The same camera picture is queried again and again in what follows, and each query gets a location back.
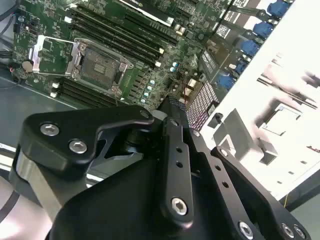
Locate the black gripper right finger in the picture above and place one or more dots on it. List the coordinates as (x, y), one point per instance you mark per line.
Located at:
(230, 200)

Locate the metal locking lever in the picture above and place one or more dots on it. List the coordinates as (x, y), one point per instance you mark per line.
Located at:
(116, 98)

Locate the silver socket cover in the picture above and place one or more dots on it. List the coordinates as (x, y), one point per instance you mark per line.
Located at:
(34, 60)

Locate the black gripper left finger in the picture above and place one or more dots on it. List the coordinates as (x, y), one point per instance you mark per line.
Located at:
(62, 125)

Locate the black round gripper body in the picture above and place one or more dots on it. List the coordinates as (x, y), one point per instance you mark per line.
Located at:
(112, 212)

